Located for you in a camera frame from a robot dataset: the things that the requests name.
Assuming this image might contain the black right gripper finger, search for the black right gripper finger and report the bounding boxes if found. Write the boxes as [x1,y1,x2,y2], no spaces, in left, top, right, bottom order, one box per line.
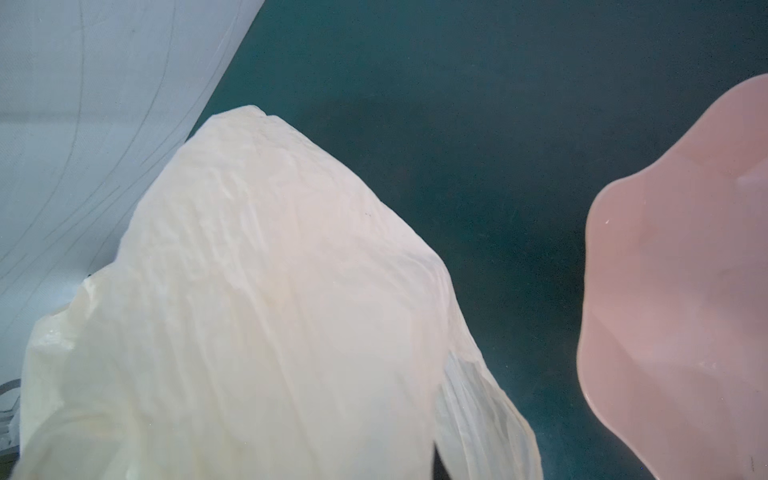
[432,448,451,480]

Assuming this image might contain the pink scalloped fruit plate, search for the pink scalloped fruit plate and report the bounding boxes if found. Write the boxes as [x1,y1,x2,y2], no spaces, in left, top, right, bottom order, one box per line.
[576,75,767,479]

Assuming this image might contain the green table mat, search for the green table mat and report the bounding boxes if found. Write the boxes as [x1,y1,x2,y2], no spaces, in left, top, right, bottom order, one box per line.
[203,1,767,479]

